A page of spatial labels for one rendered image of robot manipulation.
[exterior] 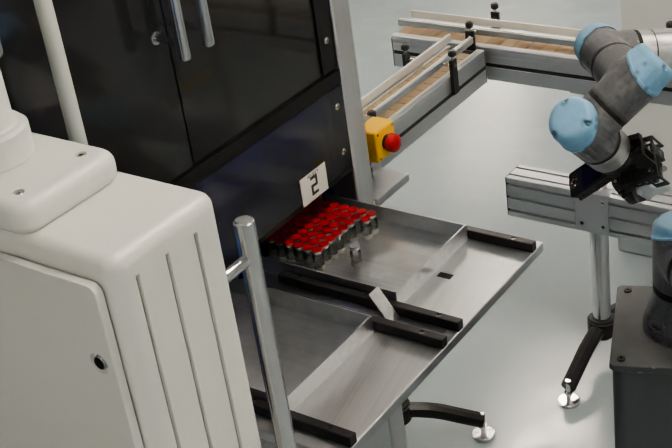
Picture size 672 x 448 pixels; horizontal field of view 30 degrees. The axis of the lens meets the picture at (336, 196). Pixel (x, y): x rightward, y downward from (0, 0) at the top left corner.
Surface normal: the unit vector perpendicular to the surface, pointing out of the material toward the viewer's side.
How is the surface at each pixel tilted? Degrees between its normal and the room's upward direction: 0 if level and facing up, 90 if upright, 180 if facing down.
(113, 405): 90
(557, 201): 90
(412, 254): 0
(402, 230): 0
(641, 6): 90
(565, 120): 47
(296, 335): 0
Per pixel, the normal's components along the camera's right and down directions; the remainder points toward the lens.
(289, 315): -0.13, -0.87
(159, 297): 0.81, 0.18
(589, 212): -0.56, 0.46
